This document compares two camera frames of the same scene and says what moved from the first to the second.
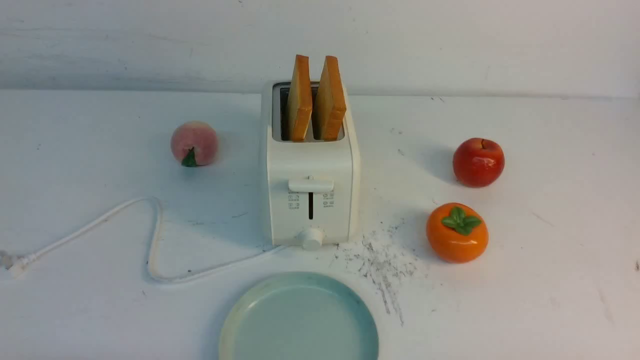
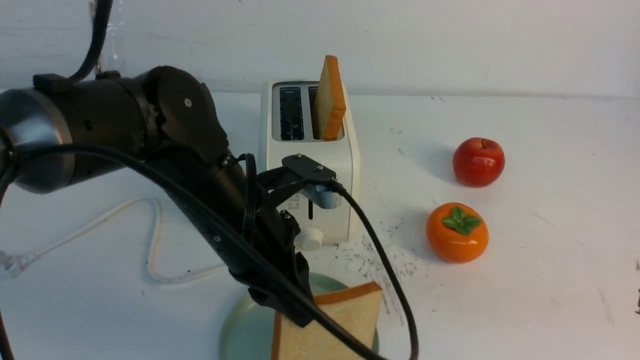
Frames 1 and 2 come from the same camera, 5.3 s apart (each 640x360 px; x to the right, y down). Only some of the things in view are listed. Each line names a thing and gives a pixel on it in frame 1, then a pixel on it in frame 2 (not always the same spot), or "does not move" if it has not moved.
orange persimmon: (457, 233) does not move
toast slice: (299, 99) → (358, 309)
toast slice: (330, 100) does not move
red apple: (478, 162) does not move
